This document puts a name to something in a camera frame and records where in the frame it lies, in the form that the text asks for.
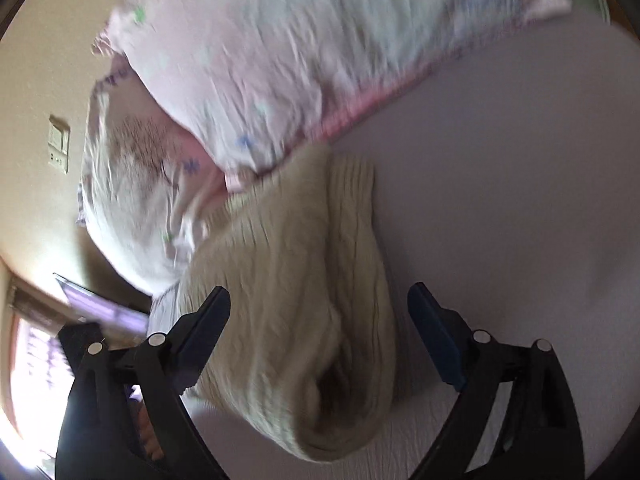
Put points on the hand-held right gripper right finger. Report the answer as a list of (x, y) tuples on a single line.
[(440, 345)]

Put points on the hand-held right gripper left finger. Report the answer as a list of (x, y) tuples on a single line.
[(200, 340)]

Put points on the dark framed screen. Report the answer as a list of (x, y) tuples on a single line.
[(95, 305)]

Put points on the white floral pillow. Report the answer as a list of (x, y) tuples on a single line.
[(135, 195)]

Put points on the window with curtain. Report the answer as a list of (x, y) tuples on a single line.
[(30, 360)]

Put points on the pink floral pillow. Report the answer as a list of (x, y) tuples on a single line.
[(300, 60)]

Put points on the white wall switch panel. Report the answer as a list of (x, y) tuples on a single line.
[(58, 143)]

